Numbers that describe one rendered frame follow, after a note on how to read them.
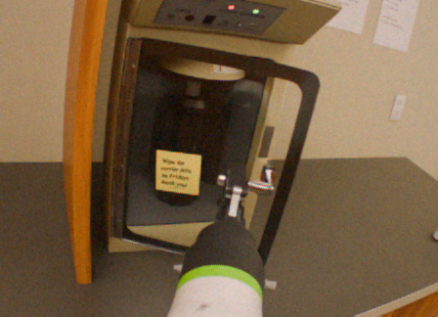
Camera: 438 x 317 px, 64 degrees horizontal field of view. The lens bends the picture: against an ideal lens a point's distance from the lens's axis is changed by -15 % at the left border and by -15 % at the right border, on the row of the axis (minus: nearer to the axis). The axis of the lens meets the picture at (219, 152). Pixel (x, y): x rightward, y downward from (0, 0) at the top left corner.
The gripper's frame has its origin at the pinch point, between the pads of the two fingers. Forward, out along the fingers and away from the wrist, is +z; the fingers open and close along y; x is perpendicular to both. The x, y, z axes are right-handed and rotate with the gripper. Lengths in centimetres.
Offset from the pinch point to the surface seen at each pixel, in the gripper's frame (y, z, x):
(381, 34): 24, 88, -47
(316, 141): -21, 80, -31
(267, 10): 26.8, 6.5, 0.3
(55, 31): 11, 38, 52
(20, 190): -26, 18, 51
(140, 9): 24.2, 0.4, 18.6
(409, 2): 41, 94, -57
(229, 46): 18.4, 13.5, 5.2
